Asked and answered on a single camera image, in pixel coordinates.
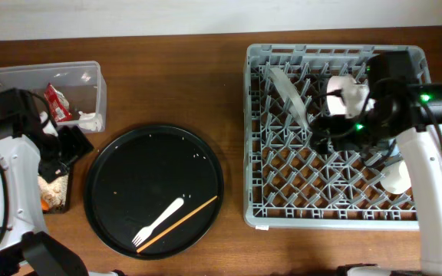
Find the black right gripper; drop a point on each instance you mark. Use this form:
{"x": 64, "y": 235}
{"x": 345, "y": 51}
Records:
{"x": 341, "y": 139}

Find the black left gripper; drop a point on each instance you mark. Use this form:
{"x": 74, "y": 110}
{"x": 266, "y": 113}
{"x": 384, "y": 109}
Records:
{"x": 77, "y": 143}

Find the rice and peanut leftovers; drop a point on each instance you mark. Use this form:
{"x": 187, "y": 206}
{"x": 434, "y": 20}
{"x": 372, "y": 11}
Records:
{"x": 54, "y": 193}

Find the red snack wrapper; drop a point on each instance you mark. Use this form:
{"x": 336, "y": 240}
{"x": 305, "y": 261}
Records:
{"x": 59, "y": 106}

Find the pink bowl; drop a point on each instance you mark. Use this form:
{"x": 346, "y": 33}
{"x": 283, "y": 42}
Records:
{"x": 336, "y": 104}

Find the white tissue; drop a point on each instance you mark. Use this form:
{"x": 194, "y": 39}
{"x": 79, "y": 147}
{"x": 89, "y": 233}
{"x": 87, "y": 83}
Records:
{"x": 90, "y": 121}

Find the grey plate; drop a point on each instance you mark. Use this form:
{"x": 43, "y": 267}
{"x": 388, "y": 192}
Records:
{"x": 287, "y": 91}

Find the orange carrot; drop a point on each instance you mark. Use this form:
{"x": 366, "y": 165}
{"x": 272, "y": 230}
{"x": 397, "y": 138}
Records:
{"x": 44, "y": 205}

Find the cream paper cup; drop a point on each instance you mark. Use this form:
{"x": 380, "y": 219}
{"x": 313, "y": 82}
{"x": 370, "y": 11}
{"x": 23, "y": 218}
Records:
{"x": 396, "y": 179}

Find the round black serving tray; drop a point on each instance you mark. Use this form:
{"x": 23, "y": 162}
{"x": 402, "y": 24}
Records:
{"x": 138, "y": 175}

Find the white plastic fork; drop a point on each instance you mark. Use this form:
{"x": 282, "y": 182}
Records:
{"x": 146, "y": 231}

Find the wooden chopstick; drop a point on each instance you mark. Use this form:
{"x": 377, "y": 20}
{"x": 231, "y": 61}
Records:
{"x": 145, "y": 245}

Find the blue cup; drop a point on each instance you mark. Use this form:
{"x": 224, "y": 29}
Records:
{"x": 392, "y": 149}

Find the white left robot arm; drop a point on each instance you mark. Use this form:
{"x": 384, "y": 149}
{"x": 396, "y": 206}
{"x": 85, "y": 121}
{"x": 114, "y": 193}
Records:
{"x": 32, "y": 147}

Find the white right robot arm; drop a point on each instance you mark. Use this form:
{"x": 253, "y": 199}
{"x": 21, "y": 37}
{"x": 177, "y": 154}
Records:
{"x": 395, "y": 104}

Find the clear plastic waste bin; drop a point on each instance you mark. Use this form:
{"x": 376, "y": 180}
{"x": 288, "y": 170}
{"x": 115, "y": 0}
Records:
{"x": 81, "y": 83}

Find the grey dishwasher rack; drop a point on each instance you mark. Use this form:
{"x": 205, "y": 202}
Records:
{"x": 287, "y": 184}

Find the black rectangular tray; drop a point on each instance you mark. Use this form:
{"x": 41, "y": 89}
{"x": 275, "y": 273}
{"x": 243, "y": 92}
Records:
{"x": 65, "y": 208}

